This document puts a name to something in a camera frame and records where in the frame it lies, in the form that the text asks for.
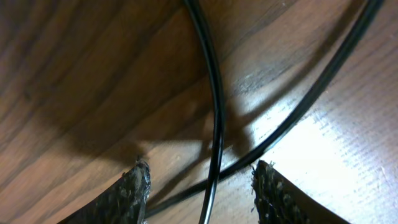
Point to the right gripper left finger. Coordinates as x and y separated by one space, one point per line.
122 203

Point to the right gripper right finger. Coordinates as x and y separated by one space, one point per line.
279 201

